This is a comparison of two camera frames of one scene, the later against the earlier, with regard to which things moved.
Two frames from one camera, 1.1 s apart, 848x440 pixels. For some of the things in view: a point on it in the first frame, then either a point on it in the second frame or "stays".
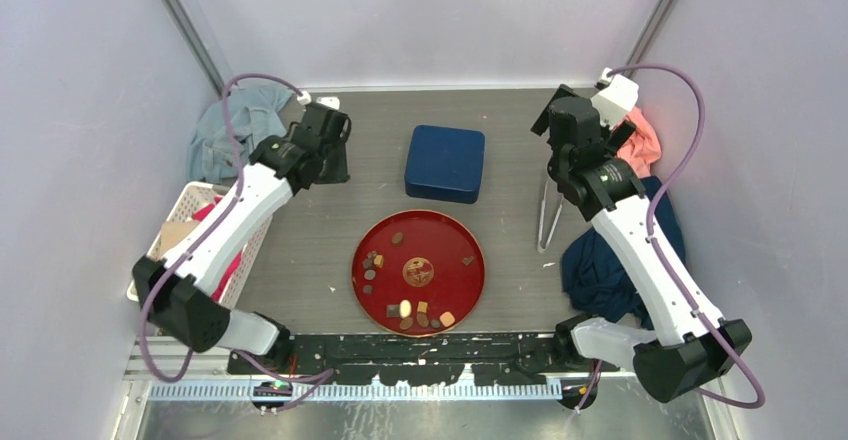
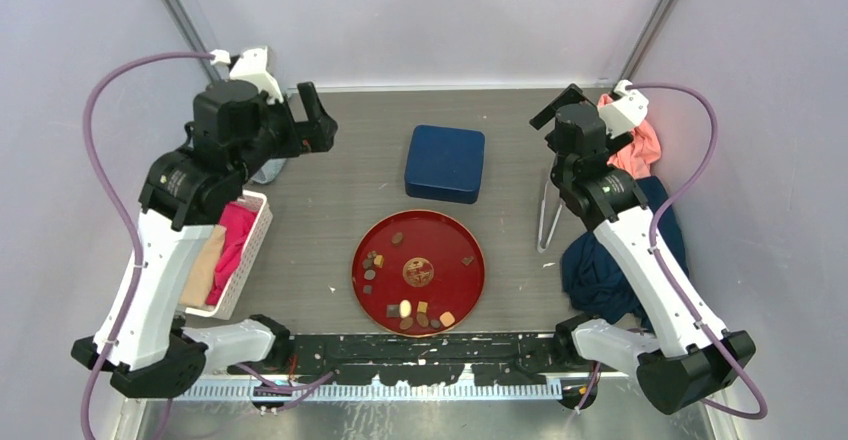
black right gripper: x=613 y=141 stays
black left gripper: x=339 y=174 -> x=310 y=136
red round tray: x=418 y=273 stays
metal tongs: x=542 y=248 stays
